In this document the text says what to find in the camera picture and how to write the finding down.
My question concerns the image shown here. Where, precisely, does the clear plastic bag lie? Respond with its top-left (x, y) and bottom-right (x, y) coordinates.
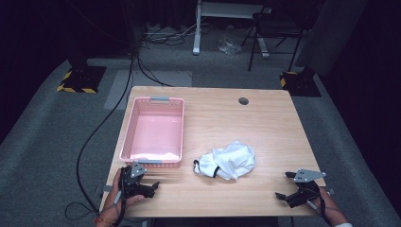
top-left (218, 33), bottom-right (242, 56)

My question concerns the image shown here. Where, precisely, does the black metal chair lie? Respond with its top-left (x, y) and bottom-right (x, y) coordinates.
top-left (240, 5), bottom-right (306, 73)

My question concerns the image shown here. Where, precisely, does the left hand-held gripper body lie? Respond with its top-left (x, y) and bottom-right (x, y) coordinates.
top-left (118, 160), bottom-right (148, 201)

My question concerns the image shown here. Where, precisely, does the grey curtain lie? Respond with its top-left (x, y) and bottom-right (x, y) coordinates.
top-left (294, 0), bottom-right (370, 77)

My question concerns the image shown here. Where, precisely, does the person's right hand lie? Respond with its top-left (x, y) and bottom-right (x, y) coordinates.
top-left (308, 185), bottom-right (343, 222)

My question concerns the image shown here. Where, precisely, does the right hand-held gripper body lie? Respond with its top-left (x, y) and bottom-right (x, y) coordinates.
top-left (290, 168), bottom-right (327, 209)

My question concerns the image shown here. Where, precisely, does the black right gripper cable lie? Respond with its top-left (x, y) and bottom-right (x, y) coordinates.
top-left (306, 188), bottom-right (333, 227)

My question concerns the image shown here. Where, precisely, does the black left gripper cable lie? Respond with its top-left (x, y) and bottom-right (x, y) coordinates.
top-left (113, 171), bottom-right (128, 227)

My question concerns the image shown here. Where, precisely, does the short black floor cable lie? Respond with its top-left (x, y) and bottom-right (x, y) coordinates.
top-left (136, 56), bottom-right (173, 87)

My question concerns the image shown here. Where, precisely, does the white desk frame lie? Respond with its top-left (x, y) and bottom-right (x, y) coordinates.
top-left (192, 0), bottom-right (272, 60)

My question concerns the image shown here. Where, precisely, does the bundle of floor cables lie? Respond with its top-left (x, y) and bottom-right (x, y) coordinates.
top-left (141, 22), bottom-right (202, 47)

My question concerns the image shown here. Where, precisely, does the pink plastic basket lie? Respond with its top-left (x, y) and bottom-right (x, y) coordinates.
top-left (118, 96), bottom-right (185, 168)

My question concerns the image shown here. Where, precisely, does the person's left hand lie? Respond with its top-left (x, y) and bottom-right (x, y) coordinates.
top-left (99, 167), bottom-right (147, 222)

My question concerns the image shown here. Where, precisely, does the long black floor cable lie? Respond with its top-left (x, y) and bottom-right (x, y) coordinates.
top-left (75, 53), bottom-right (136, 218)

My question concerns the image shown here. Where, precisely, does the black yellow striped stand base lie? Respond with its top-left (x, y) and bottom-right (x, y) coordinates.
top-left (56, 65), bottom-right (108, 95)
top-left (279, 70), bottom-right (322, 97)

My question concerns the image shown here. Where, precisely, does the thin black cable loop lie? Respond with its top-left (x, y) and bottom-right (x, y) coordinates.
top-left (64, 201), bottom-right (99, 222)

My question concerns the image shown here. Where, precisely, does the white garment with black trim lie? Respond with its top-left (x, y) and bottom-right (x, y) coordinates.
top-left (192, 140), bottom-right (256, 182)

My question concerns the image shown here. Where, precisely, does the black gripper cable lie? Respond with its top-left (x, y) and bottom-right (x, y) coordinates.
top-left (113, 171), bottom-right (128, 227)
top-left (306, 188), bottom-right (333, 227)

